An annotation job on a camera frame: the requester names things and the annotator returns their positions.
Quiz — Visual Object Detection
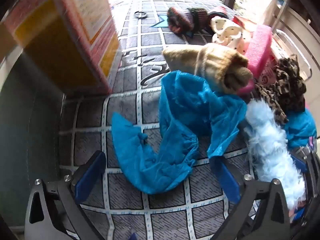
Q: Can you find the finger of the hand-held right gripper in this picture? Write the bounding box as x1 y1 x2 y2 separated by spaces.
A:
291 146 320 230

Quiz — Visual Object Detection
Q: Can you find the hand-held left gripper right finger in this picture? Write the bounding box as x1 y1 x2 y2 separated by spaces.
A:
209 156 292 240

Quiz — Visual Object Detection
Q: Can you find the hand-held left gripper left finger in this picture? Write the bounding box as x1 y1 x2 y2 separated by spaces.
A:
25 151 107 240

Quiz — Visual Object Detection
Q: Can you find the blue disposable shoe cover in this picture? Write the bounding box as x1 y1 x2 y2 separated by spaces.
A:
159 70 248 159
284 110 317 149
111 112 200 195

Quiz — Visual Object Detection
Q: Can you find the leopard print scarf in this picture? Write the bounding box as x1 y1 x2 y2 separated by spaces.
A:
254 55 307 125

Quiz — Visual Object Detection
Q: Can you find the light blue fluffy cloth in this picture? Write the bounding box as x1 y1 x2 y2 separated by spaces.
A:
244 99 307 209

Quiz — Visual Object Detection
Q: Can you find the pink printed plastic bag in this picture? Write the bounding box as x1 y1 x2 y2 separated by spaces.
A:
257 52 283 85

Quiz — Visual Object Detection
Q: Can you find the beige knit hat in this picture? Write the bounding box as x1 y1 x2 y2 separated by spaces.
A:
162 43 254 95

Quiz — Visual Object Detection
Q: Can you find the red cardboard box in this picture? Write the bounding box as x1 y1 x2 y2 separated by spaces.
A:
4 0 120 94

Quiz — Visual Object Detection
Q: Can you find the white polka dot cloth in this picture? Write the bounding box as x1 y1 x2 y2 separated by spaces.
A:
210 16 253 54

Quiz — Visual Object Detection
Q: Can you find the grey checkered tablecloth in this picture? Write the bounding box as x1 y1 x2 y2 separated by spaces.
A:
57 0 313 240

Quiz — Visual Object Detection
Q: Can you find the red packet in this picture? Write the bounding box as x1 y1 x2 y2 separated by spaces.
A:
232 15 253 32

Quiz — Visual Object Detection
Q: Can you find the dark striped knit hat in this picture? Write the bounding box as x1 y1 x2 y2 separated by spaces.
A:
187 7 209 32

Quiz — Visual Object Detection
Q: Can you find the dark multicoloured knit hat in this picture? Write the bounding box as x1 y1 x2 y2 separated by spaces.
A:
166 7 195 35

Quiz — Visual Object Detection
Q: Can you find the white metal frame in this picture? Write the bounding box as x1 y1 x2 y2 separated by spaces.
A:
275 29 313 78

